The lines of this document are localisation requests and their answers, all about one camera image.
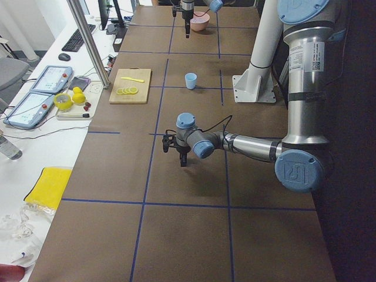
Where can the black keyboard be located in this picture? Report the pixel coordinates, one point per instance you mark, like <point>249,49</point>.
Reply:
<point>74,43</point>

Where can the white tray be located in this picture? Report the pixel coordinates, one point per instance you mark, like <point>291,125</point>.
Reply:
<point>92,92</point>

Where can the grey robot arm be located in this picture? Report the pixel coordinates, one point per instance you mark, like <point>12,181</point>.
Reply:
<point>214,5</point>
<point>301,159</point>

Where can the yellow tape roll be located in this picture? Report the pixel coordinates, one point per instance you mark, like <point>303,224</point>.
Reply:
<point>63,101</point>

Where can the clear plastic bag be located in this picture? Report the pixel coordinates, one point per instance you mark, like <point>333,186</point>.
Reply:
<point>23,234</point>

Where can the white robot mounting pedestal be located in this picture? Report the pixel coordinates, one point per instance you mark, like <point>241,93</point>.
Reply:
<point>256,84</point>

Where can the lower teach pendant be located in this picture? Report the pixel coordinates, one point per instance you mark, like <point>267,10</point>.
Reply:
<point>30,111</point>

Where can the bamboo cutting board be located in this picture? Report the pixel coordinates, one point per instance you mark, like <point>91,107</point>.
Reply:
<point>141,96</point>

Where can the clear water bottle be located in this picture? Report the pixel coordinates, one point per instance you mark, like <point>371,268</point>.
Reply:
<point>9,149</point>

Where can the black computer mouse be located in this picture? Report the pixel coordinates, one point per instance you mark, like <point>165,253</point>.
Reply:
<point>64,57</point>

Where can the aluminium frame post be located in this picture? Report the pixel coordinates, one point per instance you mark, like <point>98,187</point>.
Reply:
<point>79,17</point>

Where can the light blue plastic cup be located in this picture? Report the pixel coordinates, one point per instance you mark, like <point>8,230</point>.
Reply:
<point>190,80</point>

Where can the black monitor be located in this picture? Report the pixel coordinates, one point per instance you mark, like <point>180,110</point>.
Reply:
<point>104,10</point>

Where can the pink bowl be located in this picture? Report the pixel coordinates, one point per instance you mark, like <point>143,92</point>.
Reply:
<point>200,27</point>

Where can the teach pendant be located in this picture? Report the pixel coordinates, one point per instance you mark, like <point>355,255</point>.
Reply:
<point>30,111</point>
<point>52,79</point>

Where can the upper teach pendant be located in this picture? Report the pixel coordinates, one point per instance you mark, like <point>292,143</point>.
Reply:
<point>52,79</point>

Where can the yellow cloth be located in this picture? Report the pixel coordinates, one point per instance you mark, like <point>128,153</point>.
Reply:
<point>49,188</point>

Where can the clear ice cubes pile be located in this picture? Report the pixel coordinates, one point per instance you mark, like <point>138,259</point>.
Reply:
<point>198,20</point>

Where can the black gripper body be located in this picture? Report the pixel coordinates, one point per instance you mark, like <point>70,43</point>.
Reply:
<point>186,13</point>
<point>181,150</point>

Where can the yellow plastic knife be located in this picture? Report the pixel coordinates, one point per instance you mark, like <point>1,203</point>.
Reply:
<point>133,79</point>

